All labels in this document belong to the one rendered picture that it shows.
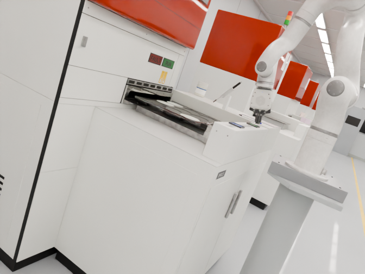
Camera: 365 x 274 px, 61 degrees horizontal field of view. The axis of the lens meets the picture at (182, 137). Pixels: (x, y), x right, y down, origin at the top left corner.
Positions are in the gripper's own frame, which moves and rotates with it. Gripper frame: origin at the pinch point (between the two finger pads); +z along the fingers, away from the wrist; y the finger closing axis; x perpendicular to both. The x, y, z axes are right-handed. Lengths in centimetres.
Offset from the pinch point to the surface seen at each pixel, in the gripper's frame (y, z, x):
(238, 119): -13.6, 2.2, 10.8
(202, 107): -36.1, -1.3, 10.8
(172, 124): -34.8, 8.7, -23.2
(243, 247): -12, 99, 73
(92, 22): -54, -28, -64
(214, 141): -4.0, 9.6, -44.2
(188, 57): -196, -69, 285
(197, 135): -21.0, 11.4, -23.2
